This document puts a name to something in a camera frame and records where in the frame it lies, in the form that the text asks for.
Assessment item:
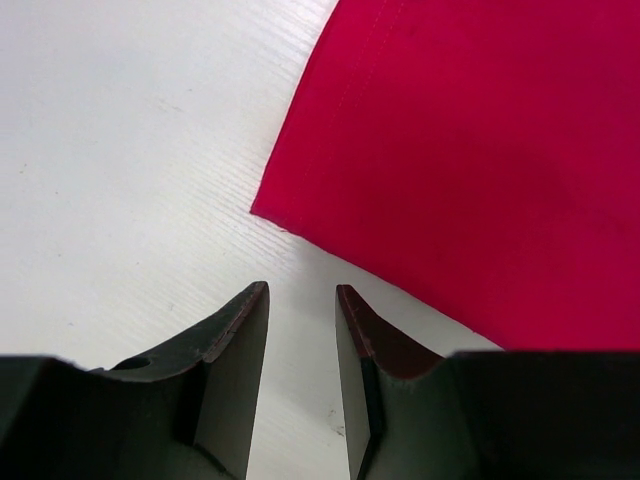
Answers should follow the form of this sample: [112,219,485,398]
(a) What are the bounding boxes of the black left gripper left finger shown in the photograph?
[1,282,269,479]

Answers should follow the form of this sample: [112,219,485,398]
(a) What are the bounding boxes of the crimson red t shirt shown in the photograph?
[251,0,639,350]

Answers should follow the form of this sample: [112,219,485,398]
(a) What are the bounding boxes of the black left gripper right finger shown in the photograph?
[335,285,639,479]

